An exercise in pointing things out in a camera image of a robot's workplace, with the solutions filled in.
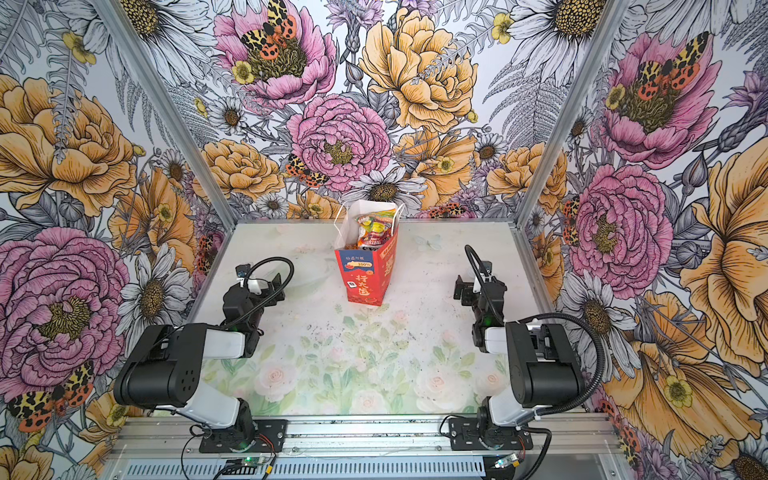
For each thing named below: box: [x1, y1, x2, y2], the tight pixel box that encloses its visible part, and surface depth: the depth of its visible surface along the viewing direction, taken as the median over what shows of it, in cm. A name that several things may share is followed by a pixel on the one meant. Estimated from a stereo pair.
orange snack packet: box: [353, 208, 397, 251], surface depth 92 cm
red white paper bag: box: [334, 200, 398, 306], surface depth 91 cm
